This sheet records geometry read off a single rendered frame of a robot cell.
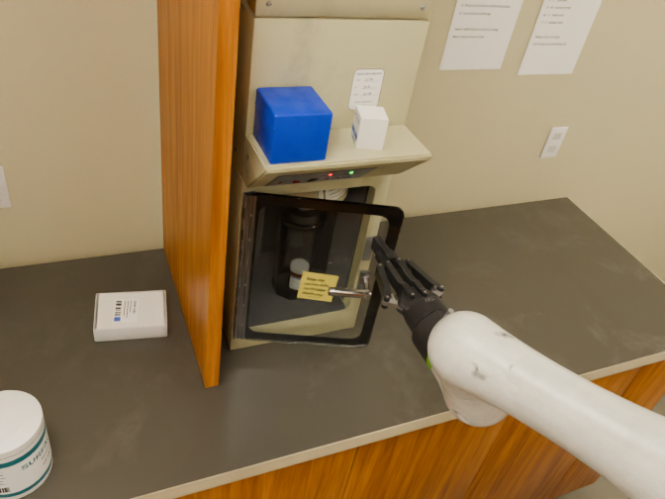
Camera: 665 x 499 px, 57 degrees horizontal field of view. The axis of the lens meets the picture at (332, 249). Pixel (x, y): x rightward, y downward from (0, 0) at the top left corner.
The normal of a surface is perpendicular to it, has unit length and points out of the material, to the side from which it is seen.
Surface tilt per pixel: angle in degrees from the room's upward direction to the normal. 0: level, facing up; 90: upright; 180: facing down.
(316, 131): 90
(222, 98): 90
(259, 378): 0
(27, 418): 0
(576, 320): 0
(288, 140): 90
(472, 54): 90
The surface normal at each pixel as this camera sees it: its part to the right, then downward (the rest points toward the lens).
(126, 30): 0.37, 0.62
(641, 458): -0.63, -0.30
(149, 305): 0.15, -0.77
